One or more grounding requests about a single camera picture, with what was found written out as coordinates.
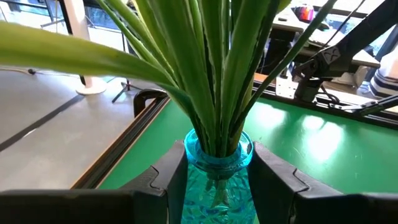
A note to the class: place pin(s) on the red pink object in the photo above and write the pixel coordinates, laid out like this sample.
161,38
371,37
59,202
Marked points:
305,13

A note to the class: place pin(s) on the green table mat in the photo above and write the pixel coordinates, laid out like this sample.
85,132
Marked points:
326,155

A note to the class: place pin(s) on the black tripod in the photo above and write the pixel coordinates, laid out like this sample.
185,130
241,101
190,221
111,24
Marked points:
124,91

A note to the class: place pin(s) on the black aluminium table frame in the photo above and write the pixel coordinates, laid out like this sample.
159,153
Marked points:
121,144

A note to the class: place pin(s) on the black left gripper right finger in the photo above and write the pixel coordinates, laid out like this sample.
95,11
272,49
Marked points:
270,180

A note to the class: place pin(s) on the blue glass vase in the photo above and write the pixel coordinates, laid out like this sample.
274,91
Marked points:
217,193

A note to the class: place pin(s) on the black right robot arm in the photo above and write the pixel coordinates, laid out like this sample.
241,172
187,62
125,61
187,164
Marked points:
357,40

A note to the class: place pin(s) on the grey desk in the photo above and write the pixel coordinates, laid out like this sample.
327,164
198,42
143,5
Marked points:
367,59

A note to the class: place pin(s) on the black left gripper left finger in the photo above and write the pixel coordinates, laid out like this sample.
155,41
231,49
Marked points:
169,177

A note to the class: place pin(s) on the white round pillar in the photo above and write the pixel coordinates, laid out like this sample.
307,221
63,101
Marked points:
91,88

